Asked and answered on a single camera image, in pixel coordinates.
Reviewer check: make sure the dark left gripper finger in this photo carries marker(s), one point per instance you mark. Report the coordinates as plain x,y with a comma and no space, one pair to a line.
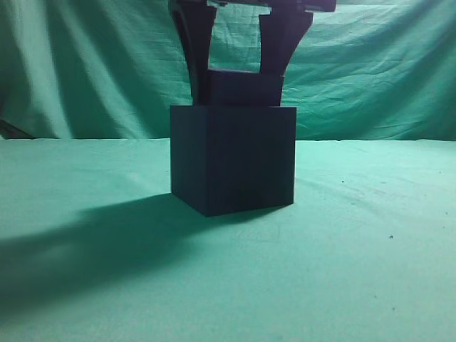
280,34

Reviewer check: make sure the purple cube block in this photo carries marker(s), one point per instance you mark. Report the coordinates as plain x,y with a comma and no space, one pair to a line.
228,87

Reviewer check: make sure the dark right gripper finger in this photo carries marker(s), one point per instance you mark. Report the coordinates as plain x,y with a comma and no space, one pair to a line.
194,22

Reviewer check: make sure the green table cloth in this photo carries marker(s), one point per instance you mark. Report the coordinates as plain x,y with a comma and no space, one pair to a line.
94,247

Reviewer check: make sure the dark blue groove box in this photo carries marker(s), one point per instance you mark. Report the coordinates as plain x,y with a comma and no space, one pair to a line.
227,159

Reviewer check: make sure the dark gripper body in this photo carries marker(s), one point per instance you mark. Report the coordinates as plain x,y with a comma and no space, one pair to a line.
296,5

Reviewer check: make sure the green backdrop cloth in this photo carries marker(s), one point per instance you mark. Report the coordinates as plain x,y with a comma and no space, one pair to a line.
371,70

